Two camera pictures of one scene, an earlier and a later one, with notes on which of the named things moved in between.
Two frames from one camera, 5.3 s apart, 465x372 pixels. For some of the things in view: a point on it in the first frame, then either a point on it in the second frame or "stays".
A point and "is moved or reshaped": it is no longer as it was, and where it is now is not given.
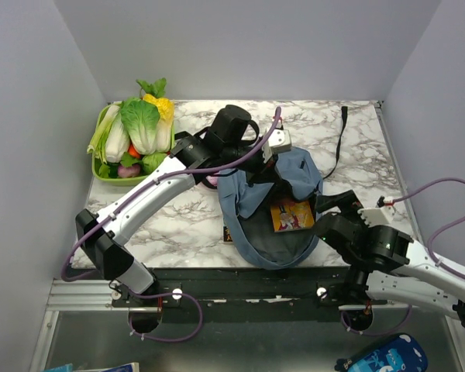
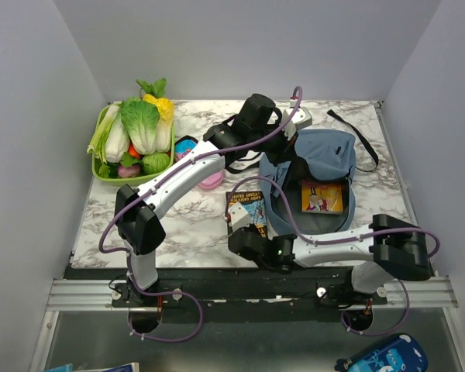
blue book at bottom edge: (125, 367) stays
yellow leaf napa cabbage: (165, 107) stays
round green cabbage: (151, 161) stays
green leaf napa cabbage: (140, 119) stays
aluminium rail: (82, 295) stays
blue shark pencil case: (401, 353) stays
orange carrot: (132, 152) stays
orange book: (292, 215) to (322, 197)
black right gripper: (347, 201) to (250, 227)
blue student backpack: (246, 208) is moved or reshaped
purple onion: (134, 170) stays
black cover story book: (227, 236) to (253, 204)
